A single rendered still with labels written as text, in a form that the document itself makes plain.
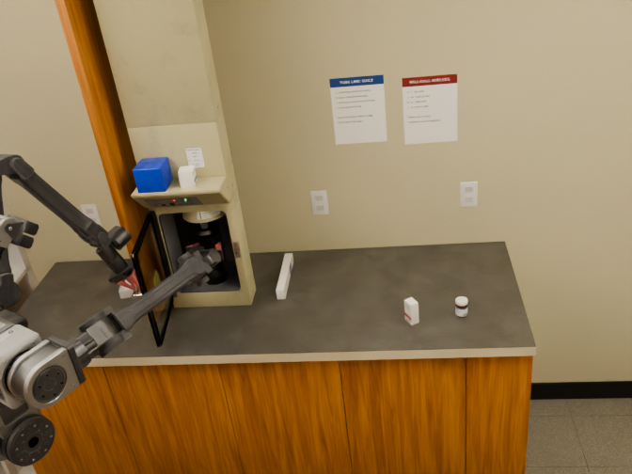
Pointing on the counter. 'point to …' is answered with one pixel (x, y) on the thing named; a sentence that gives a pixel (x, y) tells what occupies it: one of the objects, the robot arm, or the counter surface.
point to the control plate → (173, 201)
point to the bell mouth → (202, 216)
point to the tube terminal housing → (160, 142)
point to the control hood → (215, 186)
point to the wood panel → (102, 109)
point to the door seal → (143, 277)
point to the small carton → (187, 176)
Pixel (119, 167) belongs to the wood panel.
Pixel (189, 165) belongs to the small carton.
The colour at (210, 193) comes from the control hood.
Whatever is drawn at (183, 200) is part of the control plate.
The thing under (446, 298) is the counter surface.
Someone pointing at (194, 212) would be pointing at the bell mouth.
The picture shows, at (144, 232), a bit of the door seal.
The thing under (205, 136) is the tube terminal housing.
